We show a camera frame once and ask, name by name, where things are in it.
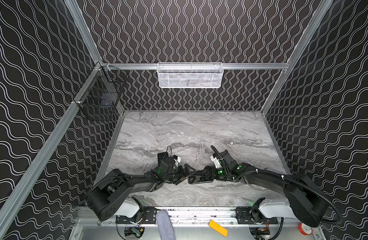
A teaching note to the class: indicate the grey cloth front rail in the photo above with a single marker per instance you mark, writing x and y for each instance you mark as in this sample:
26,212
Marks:
165,226

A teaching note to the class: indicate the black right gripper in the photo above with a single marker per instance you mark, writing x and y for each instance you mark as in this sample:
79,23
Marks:
206,174

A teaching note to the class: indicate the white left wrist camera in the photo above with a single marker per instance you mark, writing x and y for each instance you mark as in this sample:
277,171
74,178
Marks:
177,160

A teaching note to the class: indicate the yellow plastic piece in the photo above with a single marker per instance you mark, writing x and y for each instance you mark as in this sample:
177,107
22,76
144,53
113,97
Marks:
218,228

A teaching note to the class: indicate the black phone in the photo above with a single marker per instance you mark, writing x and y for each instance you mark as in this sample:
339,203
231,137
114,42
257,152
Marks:
195,179

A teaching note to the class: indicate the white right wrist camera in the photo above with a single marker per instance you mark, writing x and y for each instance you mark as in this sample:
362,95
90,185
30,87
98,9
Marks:
216,162

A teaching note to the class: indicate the white wire mesh basket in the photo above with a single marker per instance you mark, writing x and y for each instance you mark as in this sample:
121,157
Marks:
186,75

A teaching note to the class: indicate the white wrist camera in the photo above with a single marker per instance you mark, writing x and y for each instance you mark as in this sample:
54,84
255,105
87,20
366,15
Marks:
216,162
177,160

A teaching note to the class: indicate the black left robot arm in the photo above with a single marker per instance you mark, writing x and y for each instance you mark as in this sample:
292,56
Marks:
107,195

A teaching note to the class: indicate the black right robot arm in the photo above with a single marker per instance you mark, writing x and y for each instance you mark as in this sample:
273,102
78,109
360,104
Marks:
307,202

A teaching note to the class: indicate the black wire mesh basket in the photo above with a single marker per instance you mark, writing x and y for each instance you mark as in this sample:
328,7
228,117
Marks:
101,101

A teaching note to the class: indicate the red tape roll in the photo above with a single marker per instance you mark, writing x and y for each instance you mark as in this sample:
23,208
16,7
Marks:
305,229

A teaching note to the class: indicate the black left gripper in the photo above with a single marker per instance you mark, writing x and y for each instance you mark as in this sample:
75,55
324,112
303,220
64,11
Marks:
178,174

